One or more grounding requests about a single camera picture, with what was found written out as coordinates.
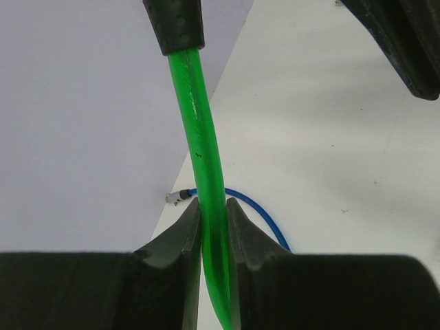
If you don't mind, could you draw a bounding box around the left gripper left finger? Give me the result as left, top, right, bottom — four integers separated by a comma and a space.
1, 201, 201, 329

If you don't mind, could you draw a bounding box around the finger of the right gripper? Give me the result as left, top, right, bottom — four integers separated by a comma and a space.
342, 0, 439, 100

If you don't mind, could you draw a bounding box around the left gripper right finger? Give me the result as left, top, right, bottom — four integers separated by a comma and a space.
227, 199, 439, 329

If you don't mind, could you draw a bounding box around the green cable lock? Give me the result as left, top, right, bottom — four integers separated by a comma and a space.
143, 0, 232, 329

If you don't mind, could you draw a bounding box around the blue cable lock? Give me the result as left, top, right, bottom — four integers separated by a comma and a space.
165, 188, 291, 252

